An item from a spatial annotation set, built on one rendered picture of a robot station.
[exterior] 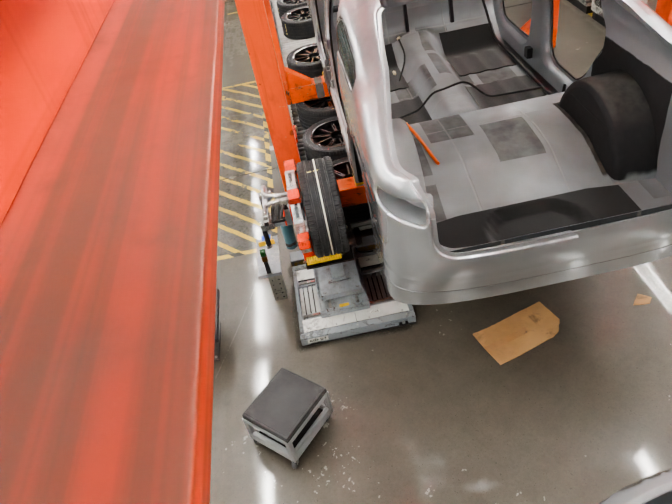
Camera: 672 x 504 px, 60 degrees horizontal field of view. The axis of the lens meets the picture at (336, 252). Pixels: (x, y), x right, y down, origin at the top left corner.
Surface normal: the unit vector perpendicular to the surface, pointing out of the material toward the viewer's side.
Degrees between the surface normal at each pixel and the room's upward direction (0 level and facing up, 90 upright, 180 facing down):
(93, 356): 0
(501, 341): 1
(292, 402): 0
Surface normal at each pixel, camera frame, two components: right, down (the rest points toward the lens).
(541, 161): -0.10, -0.46
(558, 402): -0.16, -0.75
